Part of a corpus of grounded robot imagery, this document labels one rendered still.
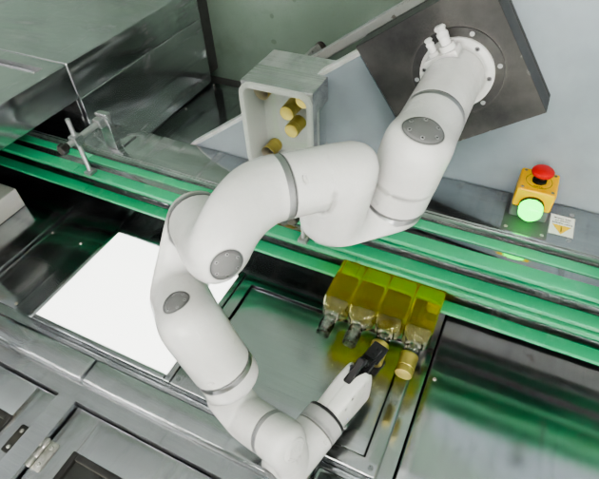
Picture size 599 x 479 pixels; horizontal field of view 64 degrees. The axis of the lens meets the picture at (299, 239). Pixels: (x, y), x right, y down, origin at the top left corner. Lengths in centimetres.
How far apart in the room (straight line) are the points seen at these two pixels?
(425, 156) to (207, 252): 30
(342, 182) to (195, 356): 28
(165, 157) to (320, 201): 84
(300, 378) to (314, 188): 59
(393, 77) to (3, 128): 101
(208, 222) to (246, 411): 38
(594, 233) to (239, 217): 74
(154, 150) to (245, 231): 90
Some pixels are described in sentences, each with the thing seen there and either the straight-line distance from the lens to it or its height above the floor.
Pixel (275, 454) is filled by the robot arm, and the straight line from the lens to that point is 77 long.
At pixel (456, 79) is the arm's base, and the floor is 92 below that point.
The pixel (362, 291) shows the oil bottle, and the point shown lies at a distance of 102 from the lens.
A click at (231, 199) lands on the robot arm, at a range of 54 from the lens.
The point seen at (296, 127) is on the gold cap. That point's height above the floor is 81.
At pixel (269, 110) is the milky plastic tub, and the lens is 117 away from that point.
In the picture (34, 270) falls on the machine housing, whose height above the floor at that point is 118.
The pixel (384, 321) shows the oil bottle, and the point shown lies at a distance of 98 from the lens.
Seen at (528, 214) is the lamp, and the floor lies 85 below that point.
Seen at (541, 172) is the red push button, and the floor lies 80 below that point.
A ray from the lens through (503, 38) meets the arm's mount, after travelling 89.
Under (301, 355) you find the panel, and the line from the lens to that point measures 111.
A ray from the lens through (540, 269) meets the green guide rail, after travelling 100.
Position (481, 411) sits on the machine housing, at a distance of 114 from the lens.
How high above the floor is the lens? 163
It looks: 38 degrees down
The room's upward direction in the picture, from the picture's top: 147 degrees counter-clockwise
